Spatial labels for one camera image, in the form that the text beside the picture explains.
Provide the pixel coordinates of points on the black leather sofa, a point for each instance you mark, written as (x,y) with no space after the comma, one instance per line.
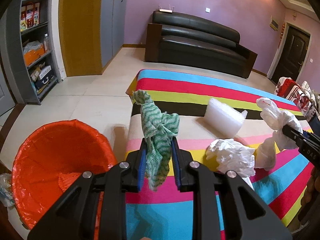
(188,40)

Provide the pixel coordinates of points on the grey bookshelf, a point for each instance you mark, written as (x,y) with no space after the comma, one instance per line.
(30,84)

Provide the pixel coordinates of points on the white plastic bag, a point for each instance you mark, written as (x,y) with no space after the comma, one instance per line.
(275,119)

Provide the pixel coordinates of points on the red white blanket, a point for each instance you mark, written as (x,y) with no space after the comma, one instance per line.
(287,88)

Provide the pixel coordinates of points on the orange foam net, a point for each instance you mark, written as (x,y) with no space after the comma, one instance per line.
(66,180)

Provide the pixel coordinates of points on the green patterned cloth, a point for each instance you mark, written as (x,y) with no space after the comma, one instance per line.
(159,128)

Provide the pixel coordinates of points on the dark entrance door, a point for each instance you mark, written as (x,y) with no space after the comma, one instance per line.
(293,55)

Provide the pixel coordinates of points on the grey wardrobe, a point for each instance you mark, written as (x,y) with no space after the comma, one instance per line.
(112,23)

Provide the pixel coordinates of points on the orange-lined trash bin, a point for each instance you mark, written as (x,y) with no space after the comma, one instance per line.
(59,147)

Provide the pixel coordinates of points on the colourful striped rug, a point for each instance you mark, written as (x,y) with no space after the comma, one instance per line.
(168,213)

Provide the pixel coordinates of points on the orange box on shelf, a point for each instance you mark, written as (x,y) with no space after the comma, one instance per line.
(33,55)

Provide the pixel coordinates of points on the white paper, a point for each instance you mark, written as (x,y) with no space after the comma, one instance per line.
(233,155)

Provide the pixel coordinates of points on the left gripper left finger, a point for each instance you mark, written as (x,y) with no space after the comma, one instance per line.
(93,207)

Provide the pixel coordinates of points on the clear plastic bag on floor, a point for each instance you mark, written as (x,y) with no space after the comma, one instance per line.
(6,195)

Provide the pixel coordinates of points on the white router on sofa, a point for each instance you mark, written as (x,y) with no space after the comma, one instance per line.
(170,9)

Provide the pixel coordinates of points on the white foam packing block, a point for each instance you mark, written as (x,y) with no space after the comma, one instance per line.
(223,118)

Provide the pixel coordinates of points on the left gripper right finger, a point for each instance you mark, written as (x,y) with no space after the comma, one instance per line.
(223,204)

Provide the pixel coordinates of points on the red snack bag on shelf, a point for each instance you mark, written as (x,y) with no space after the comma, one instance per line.
(30,15)

